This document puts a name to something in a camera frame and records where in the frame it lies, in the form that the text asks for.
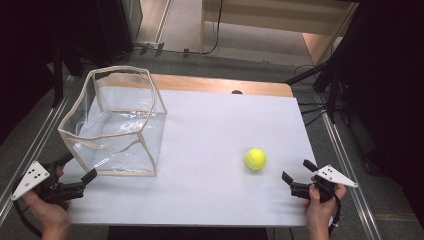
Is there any black upright stand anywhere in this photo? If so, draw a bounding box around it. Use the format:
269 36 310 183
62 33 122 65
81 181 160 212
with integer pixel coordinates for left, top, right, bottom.
50 45 67 108

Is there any black tripod stand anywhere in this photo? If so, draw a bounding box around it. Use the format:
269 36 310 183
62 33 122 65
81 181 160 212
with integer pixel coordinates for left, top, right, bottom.
284 49 356 125

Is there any person's right hand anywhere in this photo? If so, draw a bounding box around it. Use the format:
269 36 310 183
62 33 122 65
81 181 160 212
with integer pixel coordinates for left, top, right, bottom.
303 175 348 231

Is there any person's left hand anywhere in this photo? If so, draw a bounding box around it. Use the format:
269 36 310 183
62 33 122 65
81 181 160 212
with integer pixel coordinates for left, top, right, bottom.
21 167 73 235

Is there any black hanging cable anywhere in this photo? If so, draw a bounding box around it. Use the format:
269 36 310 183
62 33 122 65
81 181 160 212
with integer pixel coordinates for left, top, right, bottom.
199 0 224 57

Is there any yellow tennis ball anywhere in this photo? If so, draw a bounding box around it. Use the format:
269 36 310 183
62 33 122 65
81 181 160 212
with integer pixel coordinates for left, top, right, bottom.
244 147 268 172

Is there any light wooden shelf unit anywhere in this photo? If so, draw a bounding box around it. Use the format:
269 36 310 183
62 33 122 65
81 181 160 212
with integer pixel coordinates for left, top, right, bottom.
199 0 360 67

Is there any clear plastic box beige trim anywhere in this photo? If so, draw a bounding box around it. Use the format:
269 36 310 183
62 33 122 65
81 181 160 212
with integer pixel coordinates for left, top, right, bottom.
57 65 168 178

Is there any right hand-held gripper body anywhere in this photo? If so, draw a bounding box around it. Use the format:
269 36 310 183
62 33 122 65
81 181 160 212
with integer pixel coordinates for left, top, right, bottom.
289 164 359 204

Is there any aluminium floor rail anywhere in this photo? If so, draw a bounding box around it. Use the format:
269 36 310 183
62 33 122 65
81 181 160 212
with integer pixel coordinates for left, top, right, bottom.
319 111 384 240
0 75 75 228

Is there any white table cover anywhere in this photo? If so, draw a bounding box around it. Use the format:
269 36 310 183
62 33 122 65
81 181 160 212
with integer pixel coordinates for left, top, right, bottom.
60 89 318 228

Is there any black cabinet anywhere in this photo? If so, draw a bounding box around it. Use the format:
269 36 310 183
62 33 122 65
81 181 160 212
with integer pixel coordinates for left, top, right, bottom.
95 0 144 65

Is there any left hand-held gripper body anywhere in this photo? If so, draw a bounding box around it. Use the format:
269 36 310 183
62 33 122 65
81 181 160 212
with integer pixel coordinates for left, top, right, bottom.
10 160 87 210

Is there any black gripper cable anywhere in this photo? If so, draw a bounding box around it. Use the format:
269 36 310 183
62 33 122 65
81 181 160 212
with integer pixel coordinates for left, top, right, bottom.
328 189 343 238
11 188 44 240

